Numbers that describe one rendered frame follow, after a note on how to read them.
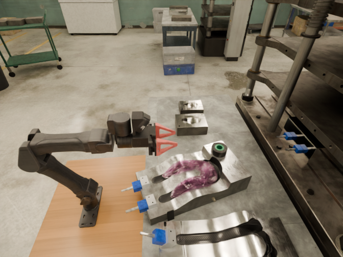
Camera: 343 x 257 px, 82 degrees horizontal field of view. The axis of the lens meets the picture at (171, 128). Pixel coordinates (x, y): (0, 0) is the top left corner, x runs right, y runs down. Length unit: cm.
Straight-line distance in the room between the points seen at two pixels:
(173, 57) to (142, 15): 387
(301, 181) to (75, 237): 112
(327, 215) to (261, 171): 33
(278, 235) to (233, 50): 421
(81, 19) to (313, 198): 689
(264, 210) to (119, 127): 76
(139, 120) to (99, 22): 646
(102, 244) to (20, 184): 167
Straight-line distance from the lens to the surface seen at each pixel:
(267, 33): 161
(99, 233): 99
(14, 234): 220
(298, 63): 130
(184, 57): 393
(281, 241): 96
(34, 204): 228
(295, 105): 136
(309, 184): 129
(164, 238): 79
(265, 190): 113
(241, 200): 106
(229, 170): 101
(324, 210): 122
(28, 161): 81
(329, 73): 119
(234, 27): 467
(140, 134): 67
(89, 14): 705
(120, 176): 112
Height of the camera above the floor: 167
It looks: 39 degrees down
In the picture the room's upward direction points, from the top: straight up
